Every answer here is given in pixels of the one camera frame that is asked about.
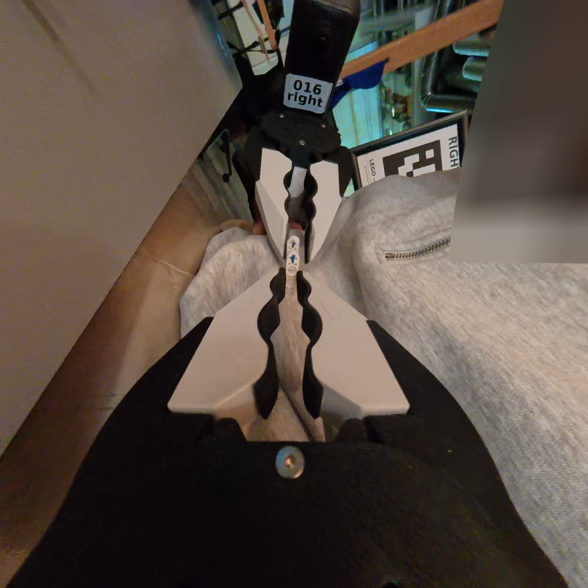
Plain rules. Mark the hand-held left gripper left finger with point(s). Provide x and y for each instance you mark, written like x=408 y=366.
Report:
x=220 y=363

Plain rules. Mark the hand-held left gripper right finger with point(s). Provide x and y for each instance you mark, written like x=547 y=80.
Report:
x=358 y=363

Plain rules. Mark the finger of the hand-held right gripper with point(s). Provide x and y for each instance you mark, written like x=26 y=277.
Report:
x=271 y=193
x=328 y=197

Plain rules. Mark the blue cloth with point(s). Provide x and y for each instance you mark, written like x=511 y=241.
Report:
x=358 y=80

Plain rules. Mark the black office chair base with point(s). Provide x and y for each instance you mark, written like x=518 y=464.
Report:
x=227 y=156

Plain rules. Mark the black framed marker sign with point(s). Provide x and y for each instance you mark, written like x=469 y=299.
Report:
x=413 y=151

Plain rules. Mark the grey zip hoodie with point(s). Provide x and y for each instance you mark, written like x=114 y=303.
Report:
x=459 y=367

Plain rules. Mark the wooden beam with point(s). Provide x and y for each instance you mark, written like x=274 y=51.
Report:
x=427 y=36

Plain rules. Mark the beige trousers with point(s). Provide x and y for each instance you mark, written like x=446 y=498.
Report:
x=105 y=344

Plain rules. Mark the metal ducts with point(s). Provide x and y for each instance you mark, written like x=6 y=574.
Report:
x=450 y=69

